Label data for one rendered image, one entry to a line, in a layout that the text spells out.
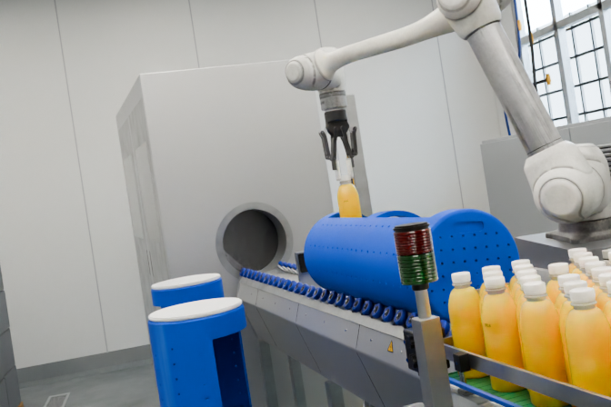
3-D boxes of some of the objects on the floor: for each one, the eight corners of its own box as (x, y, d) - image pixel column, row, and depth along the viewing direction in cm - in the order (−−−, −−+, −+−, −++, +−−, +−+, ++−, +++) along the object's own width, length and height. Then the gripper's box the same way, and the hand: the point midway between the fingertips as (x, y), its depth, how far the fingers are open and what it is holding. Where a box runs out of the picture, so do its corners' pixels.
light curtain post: (407, 478, 331) (349, 95, 331) (414, 482, 325) (355, 94, 326) (395, 481, 329) (336, 97, 329) (401, 487, 323) (341, 95, 324)
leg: (312, 457, 374) (294, 332, 374) (316, 461, 368) (296, 333, 368) (301, 460, 372) (282, 334, 372) (305, 463, 366) (285, 335, 366)
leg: (285, 464, 369) (266, 337, 369) (289, 468, 364) (269, 339, 364) (275, 467, 367) (255, 340, 368) (277, 471, 362) (258, 342, 362)
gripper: (353, 108, 260) (363, 176, 260) (307, 114, 255) (318, 183, 255) (361, 105, 253) (372, 175, 253) (315, 111, 248) (325, 182, 248)
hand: (344, 169), depth 254 cm, fingers closed on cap, 4 cm apart
